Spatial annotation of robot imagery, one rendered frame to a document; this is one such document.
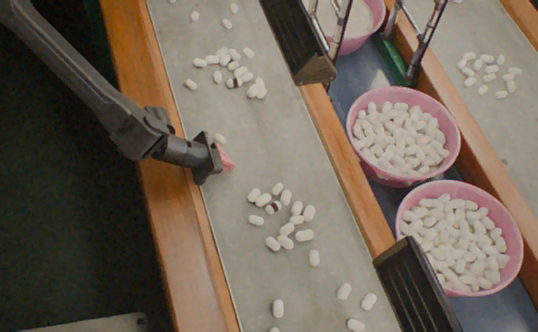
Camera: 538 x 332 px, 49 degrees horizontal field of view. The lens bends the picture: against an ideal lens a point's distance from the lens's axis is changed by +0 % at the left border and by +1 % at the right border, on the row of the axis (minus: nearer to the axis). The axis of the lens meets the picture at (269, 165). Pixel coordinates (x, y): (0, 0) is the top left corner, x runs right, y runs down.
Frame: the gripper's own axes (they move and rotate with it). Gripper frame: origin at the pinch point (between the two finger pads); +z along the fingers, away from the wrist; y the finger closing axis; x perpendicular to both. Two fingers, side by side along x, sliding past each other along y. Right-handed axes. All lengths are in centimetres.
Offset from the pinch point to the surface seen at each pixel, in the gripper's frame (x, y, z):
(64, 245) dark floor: 87, 31, 12
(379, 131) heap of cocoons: -22.3, 2.6, 29.5
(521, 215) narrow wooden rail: -37, -27, 44
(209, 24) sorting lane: -2.9, 45.9, 5.8
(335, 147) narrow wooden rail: -15.8, -0.8, 18.2
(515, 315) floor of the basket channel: -25, -45, 44
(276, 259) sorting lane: -0.7, -22.9, 3.9
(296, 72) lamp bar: -30.0, -2.9, -11.6
